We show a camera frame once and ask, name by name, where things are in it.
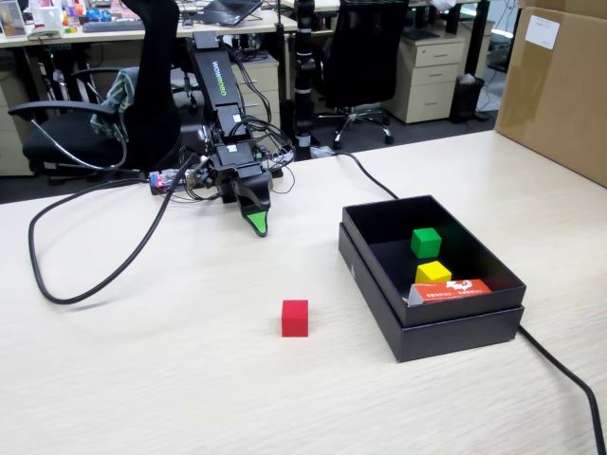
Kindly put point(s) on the white desktop device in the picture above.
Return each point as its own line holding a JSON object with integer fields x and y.
{"x": 47, "y": 23}

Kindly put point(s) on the black office chair with armrests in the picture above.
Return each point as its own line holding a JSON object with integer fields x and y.
{"x": 152, "y": 85}

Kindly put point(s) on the beige drawer cabinet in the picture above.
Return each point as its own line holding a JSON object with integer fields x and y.
{"x": 258, "y": 90}

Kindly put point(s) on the black cardboard box tray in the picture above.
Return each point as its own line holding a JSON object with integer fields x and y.
{"x": 393, "y": 227}

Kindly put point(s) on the framed picture stand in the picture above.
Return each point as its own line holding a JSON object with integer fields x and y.
{"x": 11, "y": 19}

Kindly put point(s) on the blue toy balls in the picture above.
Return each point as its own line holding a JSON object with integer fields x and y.
{"x": 98, "y": 15}

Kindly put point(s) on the black pole with white bands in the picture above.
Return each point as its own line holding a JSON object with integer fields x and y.
{"x": 304, "y": 76}

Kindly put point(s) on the black laptop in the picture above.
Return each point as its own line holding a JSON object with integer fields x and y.
{"x": 230, "y": 12}

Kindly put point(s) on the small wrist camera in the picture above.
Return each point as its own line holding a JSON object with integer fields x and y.
{"x": 201, "y": 175}

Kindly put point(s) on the beige office desk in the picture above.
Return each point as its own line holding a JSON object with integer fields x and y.
{"x": 156, "y": 34}

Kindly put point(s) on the yellow wooden cube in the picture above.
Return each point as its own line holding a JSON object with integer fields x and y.
{"x": 432, "y": 273}

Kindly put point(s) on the striped green cloth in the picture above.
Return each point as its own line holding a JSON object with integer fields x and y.
{"x": 118, "y": 95}

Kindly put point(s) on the green wooden cube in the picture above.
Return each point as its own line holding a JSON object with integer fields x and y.
{"x": 425, "y": 242}

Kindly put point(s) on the black mesh office chair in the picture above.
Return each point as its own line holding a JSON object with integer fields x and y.
{"x": 362, "y": 57}

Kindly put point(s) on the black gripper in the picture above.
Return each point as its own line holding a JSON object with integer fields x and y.
{"x": 239, "y": 163}

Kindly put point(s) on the beige three-drawer cabinet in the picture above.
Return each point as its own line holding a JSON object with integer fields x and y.
{"x": 429, "y": 80}

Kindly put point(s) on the white paper label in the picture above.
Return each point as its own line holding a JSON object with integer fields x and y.
{"x": 542, "y": 32}

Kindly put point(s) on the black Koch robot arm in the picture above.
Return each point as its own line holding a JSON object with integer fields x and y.
{"x": 213, "y": 76}

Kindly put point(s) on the red wooden cube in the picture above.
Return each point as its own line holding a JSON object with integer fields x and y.
{"x": 294, "y": 320}

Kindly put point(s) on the black open box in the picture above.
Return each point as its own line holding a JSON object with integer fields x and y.
{"x": 450, "y": 339}

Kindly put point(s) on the orange paper carton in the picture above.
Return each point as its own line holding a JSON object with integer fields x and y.
{"x": 450, "y": 290}

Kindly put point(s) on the large brown cardboard box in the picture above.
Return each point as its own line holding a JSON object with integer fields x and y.
{"x": 555, "y": 104}

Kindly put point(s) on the dark keyboard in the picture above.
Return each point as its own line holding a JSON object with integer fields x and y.
{"x": 113, "y": 26}

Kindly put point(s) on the small controller circuit board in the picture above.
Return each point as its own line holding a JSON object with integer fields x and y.
{"x": 163, "y": 181}

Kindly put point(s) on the black trash bin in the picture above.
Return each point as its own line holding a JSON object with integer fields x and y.
{"x": 466, "y": 99}

